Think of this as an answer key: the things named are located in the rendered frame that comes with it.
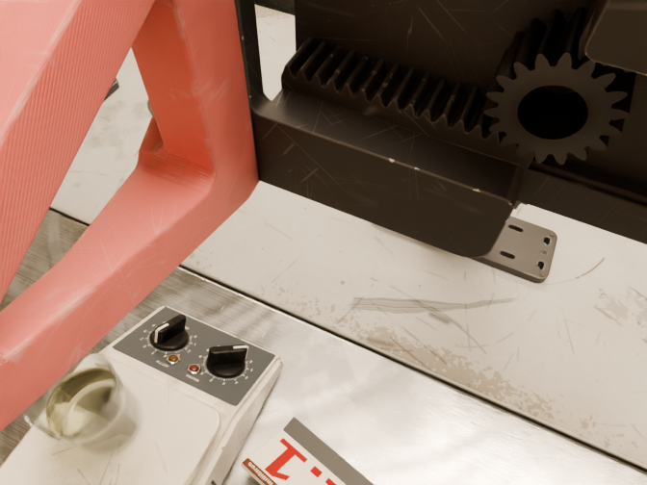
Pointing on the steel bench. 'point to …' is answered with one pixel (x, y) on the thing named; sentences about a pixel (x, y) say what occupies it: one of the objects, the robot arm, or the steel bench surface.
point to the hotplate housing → (223, 451)
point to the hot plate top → (151, 436)
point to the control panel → (257, 359)
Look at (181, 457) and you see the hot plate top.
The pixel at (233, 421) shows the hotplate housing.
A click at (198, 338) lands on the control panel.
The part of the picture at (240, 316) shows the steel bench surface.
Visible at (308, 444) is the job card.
